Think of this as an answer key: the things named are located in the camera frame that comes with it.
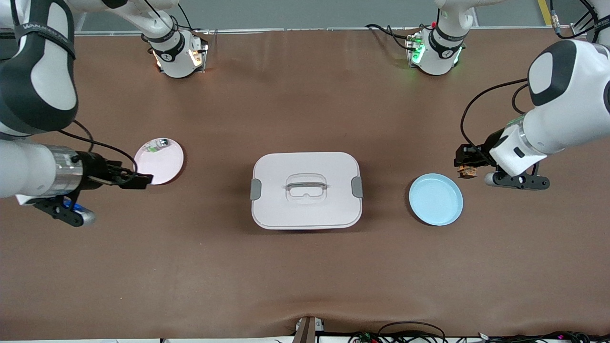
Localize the brown table mat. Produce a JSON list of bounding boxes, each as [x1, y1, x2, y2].
[[0, 28, 610, 341]]

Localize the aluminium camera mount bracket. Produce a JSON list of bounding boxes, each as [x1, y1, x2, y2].
[[293, 316, 325, 343]]

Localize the light blue round plate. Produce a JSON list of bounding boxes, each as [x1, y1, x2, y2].
[[408, 173, 464, 226]]

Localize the silver table edge rail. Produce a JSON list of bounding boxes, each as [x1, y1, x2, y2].
[[71, 26, 587, 38]]

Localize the pink round plate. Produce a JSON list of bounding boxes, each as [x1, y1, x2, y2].
[[133, 138, 184, 185]]

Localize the short black arm cable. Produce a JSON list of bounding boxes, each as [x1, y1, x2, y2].
[[511, 83, 530, 115]]

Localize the black cable loop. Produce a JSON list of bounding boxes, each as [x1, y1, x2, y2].
[[348, 321, 448, 343]]

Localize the black cable bundle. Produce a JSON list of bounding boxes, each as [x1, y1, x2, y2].
[[477, 331, 610, 343]]

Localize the black base cables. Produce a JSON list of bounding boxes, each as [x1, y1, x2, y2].
[[365, 23, 420, 51]]

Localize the white lidded storage box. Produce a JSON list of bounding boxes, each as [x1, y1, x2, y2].
[[250, 152, 364, 231]]

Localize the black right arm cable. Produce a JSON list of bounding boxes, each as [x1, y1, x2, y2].
[[57, 119, 140, 186]]

